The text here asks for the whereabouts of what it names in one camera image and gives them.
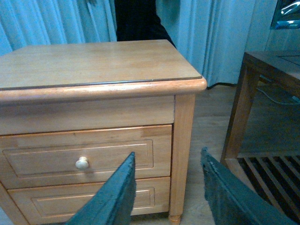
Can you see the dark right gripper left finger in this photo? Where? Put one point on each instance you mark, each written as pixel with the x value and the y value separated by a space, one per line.
pixel 113 202

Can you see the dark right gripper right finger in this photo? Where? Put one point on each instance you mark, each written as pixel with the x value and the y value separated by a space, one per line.
pixel 231 201

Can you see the shiny object top right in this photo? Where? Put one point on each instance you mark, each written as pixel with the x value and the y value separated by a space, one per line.
pixel 286 15

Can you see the round drawer knob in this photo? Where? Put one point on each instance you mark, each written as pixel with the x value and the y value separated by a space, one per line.
pixel 82 163

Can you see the light blue curtain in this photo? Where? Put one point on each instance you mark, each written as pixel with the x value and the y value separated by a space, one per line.
pixel 211 34

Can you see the light wooden nightstand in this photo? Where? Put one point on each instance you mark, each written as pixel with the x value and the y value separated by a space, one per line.
pixel 78 87

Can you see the dark object behind nightstand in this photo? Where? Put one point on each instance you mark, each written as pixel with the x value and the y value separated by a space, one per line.
pixel 138 20

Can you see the dark wooden side table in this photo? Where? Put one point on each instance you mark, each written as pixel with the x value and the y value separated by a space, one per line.
pixel 262 144

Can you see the wooden drawer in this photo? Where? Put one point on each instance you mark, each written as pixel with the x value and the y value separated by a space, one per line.
pixel 56 204
pixel 49 159

